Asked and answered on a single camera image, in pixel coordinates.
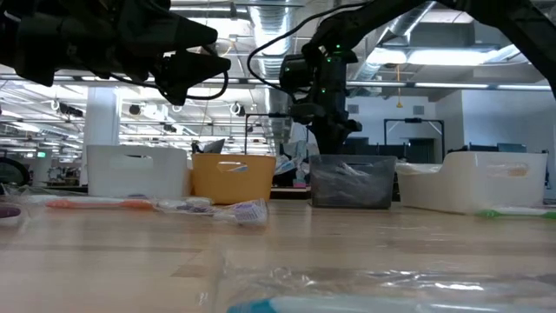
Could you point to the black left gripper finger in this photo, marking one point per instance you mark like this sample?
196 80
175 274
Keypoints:
187 71
195 34

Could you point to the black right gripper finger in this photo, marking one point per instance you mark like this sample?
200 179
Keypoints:
328 143

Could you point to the purple white toothbrush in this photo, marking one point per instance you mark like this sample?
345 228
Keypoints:
247 213
8 213
347 178

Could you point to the blue white toothbrush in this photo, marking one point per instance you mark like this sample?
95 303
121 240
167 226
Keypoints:
347 305
286 167

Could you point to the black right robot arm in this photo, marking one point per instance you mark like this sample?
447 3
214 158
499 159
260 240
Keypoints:
499 13

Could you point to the grey translucent plastic bin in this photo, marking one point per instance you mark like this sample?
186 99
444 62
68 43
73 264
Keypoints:
347 191

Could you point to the yellow hanging pendant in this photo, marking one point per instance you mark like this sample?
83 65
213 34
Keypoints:
398 104

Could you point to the grey tilted monitor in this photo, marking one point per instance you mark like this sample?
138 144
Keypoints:
215 145

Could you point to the yellow plastic bin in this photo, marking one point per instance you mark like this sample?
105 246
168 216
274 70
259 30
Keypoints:
256 187

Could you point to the white column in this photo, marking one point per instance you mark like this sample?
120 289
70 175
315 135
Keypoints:
102 126

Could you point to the LED light bar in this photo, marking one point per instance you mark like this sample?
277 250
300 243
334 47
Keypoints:
434 84

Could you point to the ceiling light panel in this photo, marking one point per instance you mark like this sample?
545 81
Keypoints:
434 56

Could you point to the white plastic bin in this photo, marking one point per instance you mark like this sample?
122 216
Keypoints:
469 187
165 178

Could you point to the green exit sign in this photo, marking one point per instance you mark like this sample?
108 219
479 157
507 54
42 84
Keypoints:
41 154

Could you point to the black round hoop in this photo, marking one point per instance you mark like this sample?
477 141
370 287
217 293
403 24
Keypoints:
25 167

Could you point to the green white wrapped toothbrush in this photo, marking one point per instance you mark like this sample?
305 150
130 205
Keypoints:
486 213

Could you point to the computer monitor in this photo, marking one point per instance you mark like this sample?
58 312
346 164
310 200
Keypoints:
512 148

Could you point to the square wall vent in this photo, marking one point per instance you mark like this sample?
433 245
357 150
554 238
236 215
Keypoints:
418 110
354 109

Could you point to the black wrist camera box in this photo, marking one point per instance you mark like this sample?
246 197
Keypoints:
295 71

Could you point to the black station frame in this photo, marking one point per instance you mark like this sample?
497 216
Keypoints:
260 115
412 120

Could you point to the corrugated silver ceiling duct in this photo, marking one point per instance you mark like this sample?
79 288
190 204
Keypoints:
278 26

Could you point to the smooth silver ceiling duct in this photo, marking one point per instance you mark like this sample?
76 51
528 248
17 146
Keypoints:
399 30

